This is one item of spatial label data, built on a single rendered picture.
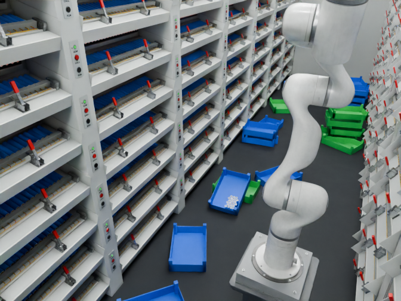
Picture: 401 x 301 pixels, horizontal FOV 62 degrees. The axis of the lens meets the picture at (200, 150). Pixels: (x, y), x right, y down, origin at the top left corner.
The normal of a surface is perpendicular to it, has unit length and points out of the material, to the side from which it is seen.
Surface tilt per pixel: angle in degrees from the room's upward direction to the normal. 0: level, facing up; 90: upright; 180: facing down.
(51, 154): 16
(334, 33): 106
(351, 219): 0
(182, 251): 0
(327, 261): 0
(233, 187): 23
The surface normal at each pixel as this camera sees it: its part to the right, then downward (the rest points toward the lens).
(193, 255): 0.00, -0.88
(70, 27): 0.90, 0.21
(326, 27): -0.45, 0.61
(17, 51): 0.87, 0.44
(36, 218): 0.26, -0.78
